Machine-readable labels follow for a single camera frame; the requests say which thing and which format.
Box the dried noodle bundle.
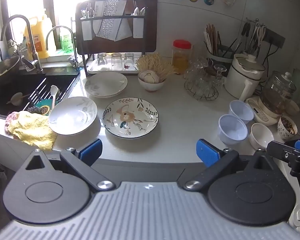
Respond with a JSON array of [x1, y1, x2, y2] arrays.
[[136, 53, 177, 83]]

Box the tall steel faucet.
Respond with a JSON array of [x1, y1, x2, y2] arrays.
[[0, 14, 43, 73]]

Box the kitchen scissors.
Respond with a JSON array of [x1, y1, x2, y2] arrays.
[[255, 22, 267, 48]]

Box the white drip tray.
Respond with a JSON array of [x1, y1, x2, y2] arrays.
[[87, 54, 140, 75]]

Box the floral print plate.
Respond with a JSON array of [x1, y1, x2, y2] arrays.
[[102, 97, 159, 139]]

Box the patterned cleaver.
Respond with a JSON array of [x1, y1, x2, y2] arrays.
[[93, 0, 133, 42]]

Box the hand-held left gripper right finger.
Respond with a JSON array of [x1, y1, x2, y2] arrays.
[[184, 139, 278, 191]]

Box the chopstick holder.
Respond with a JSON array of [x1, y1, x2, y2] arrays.
[[205, 44, 239, 67]]

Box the glass health kettle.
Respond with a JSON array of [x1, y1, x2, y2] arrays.
[[245, 71, 300, 127]]

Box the steel bowl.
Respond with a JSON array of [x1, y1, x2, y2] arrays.
[[0, 55, 22, 87]]

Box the garlic bulb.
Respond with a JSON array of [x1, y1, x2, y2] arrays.
[[139, 70, 161, 83]]

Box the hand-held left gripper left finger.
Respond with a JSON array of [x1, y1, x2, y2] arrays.
[[25, 138, 116, 191]]

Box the yellow detergent bottle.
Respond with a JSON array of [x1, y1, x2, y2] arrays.
[[24, 14, 53, 58]]

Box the roll-up sink rack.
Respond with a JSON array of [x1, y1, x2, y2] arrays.
[[27, 76, 77, 106]]

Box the black power cables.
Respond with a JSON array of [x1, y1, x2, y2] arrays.
[[260, 42, 277, 67]]

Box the white spoon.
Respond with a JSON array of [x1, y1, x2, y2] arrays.
[[50, 85, 59, 110]]

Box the black dish rack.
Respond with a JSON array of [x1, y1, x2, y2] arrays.
[[70, 0, 147, 77]]

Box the black wall power strip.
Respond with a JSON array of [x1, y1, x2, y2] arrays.
[[264, 28, 286, 48]]

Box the white electric pot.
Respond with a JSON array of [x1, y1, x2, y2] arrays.
[[224, 53, 266, 101]]

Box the red lid jar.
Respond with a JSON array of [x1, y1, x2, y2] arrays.
[[172, 39, 192, 75]]

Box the thin curved steel faucet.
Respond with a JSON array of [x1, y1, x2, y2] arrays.
[[45, 25, 82, 71]]

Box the yellow dish cloth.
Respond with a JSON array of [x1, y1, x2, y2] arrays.
[[5, 110, 58, 151]]

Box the translucent plastic bowl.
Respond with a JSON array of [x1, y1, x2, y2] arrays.
[[218, 114, 248, 145], [228, 100, 255, 125]]

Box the black sink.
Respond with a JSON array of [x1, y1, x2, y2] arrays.
[[0, 66, 81, 120]]

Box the plain white ceramic bowl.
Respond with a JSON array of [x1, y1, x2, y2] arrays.
[[249, 123, 275, 151]]

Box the patterned small bowl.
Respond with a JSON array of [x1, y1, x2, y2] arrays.
[[277, 115, 299, 141]]

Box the bundle of chopsticks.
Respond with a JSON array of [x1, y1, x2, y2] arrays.
[[204, 23, 222, 55]]

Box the dark scrubber pad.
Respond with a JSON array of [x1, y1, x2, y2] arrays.
[[27, 104, 51, 117]]

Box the green bottle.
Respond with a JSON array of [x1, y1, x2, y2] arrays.
[[59, 28, 73, 52]]

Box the black tongs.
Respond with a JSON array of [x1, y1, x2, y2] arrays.
[[236, 21, 251, 53]]

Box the cluster of cut glass cups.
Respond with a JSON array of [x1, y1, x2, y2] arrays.
[[184, 57, 227, 93]]

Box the wire cup rack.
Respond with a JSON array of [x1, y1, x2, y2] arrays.
[[184, 79, 219, 101]]

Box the clear drinking glass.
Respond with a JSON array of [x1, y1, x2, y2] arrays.
[[111, 53, 123, 68], [124, 52, 136, 69], [97, 52, 108, 67]]

